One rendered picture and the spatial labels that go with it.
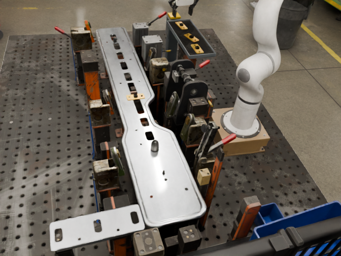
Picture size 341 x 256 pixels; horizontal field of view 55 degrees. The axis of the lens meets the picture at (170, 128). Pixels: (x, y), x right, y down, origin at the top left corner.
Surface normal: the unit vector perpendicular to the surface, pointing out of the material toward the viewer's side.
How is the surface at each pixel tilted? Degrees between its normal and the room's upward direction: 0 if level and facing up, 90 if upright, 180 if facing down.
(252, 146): 90
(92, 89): 90
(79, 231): 0
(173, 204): 0
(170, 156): 0
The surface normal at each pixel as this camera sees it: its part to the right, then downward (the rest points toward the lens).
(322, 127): 0.08, -0.72
